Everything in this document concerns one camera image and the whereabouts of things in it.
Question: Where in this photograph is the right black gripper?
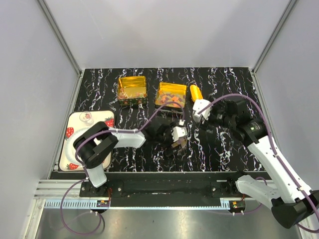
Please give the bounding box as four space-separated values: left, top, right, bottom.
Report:
196 95 236 134

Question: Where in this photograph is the white paper plate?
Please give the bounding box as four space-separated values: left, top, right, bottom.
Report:
63 127 89 165

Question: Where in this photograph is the left aluminium frame post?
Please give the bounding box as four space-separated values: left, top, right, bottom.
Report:
36 0 82 75

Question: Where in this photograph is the gold tin with lollipops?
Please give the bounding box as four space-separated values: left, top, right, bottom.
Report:
117 76 147 106

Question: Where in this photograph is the small clear cup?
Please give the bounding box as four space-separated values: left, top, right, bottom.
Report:
79 112 94 126

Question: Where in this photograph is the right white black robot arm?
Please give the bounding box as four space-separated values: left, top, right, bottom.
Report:
193 94 319 229

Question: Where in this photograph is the purple cable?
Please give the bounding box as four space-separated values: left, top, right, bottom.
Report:
198 94 319 234
59 101 186 236

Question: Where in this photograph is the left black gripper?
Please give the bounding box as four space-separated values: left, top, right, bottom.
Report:
155 123 181 156

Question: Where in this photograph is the right aluminium frame post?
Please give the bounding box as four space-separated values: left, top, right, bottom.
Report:
252 0 299 74

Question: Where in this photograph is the gold tin with gummies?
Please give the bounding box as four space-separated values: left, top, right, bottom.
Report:
155 82 187 113

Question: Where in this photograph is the black marble pattern mat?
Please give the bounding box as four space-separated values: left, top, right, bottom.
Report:
74 67 264 172

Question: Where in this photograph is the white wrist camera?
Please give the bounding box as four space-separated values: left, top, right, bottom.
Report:
192 99 210 123
171 119 187 142

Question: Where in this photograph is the aluminium frame post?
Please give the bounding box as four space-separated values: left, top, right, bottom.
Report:
252 0 299 74
36 0 82 75

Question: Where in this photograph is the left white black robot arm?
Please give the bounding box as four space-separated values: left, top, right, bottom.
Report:
73 121 177 197

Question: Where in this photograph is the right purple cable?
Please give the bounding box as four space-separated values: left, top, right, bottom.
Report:
198 94 319 234

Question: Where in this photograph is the clear plastic jar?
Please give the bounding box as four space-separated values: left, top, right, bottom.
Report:
171 142 184 153

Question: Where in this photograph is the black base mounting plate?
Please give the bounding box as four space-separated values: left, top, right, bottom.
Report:
49 171 272 207

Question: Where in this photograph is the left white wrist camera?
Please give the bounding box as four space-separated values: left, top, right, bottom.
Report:
171 119 187 142

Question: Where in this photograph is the white jar lid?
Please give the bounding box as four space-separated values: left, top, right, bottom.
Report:
176 136 187 148

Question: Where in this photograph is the aluminium rail base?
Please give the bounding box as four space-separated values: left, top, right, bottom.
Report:
35 179 242 210

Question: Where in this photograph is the strawberry pattern tray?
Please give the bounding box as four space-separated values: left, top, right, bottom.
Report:
58 111 115 172

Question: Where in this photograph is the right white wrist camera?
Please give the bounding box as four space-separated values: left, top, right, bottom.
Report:
192 99 210 123

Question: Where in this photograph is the yellow plastic scoop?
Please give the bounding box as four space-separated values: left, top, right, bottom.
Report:
189 85 203 102

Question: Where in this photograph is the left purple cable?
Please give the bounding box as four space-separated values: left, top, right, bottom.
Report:
59 101 186 236

